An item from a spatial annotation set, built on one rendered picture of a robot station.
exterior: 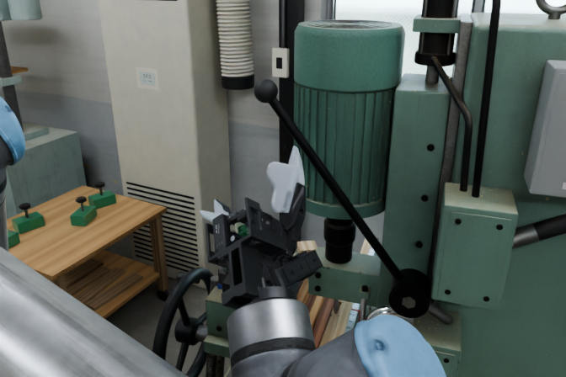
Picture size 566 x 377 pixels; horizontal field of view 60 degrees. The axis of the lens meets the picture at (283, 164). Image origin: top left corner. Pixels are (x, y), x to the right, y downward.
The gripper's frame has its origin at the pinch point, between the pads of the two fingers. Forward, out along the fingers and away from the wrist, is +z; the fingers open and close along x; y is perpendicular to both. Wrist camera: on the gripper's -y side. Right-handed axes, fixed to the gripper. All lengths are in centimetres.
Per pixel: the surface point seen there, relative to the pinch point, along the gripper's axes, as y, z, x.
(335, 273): -31.1, -2.6, 9.6
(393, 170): -19.3, 2.6, -12.0
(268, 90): 2.5, 10.2, -6.3
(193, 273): -26, 10, 43
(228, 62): -69, 134, 60
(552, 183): -19.2, -10.9, -30.4
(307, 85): -4.9, 14.6, -8.7
